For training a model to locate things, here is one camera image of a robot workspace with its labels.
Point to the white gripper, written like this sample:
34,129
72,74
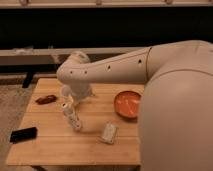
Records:
79,91

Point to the clear plastic bottle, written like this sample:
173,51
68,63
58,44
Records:
72,117

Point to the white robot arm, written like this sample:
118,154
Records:
175,122

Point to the translucent plastic cup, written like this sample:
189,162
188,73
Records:
65,92

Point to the red-brown snack bar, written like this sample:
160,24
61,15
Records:
46,99

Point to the white crumpled packet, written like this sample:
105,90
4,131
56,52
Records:
109,133

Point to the wooden table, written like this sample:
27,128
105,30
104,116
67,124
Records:
57,143

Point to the orange bowl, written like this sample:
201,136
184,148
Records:
126,104

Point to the black rectangular remote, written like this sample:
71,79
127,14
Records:
23,134

